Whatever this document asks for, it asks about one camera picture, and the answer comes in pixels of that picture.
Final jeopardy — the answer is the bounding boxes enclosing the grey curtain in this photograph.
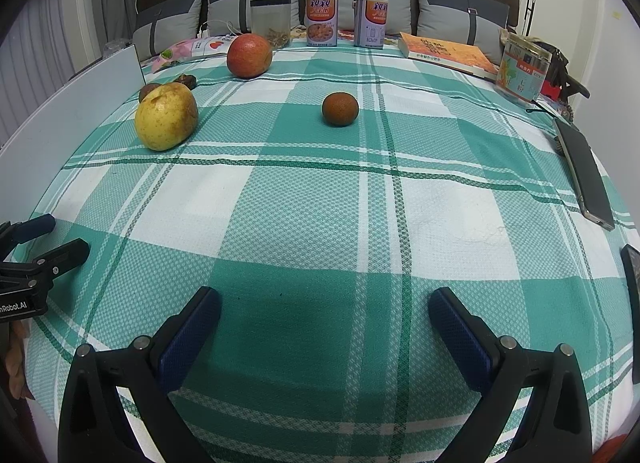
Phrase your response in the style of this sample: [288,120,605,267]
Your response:
[0,0,140,109]

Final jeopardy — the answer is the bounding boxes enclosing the clear bag of snacks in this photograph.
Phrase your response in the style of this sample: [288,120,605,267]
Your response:
[102,38,133,60]

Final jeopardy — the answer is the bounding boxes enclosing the thin black cable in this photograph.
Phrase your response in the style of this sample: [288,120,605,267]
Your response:
[525,100,573,122]

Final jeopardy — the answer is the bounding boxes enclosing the clear round container green label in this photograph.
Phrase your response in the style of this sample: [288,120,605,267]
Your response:
[496,32,553,103]

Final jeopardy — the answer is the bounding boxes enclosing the purple labelled can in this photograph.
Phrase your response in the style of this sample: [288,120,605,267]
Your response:
[353,0,390,49]

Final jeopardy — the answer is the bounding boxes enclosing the clear jar with black lid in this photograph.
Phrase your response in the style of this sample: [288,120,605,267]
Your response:
[249,0,293,50]

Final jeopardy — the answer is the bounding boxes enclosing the person's left hand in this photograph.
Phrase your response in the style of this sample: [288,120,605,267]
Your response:
[6,320,27,394]

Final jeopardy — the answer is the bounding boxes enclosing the grey smartphone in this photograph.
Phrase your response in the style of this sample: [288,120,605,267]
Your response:
[552,117,616,231]

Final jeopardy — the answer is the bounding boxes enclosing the orange book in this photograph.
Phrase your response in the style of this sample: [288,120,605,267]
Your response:
[397,32,501,83]

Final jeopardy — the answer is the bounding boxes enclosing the black smartphone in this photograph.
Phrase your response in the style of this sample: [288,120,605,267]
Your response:
[620,244,640,301]

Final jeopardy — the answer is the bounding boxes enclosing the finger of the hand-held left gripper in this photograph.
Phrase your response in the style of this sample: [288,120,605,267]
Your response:
[0,214,57,250]
[0,238,91,290]

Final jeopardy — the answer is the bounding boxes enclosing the pink labelled can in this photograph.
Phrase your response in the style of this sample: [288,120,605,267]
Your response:
[304,0,341,48]

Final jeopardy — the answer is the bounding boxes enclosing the white charging cable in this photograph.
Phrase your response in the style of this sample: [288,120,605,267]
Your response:
[199,18,246,39]

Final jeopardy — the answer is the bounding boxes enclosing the dark orange tangerine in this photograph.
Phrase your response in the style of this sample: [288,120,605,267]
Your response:
[321,92,359,128]

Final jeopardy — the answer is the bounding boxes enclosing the white board panel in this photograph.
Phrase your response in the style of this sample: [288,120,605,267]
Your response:
[0,43,147,179]

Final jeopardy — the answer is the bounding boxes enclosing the black bag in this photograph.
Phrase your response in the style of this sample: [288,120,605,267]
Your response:
[500,28,591,99]

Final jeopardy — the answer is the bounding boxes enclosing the pink snack packet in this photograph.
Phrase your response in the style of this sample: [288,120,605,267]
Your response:
[152,38,211,72]

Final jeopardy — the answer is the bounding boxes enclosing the green checked tablecloth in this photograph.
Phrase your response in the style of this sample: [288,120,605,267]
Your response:
[25,43,640,463]

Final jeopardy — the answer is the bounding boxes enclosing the yellow pear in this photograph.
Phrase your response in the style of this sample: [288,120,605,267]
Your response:
[134,82,199,152]

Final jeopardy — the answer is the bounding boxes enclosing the red apple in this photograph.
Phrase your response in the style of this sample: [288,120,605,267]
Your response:
[226,33,274,80]

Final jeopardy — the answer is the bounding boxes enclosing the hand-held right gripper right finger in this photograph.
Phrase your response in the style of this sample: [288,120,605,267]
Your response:
[428,286,596,463]

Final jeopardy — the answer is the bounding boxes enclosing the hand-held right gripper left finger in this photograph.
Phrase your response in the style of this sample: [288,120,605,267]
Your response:
[57,286,223,463]

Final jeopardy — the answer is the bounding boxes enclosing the white packet with red hearts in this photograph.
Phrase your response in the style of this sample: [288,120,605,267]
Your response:
[192,36,241,59]

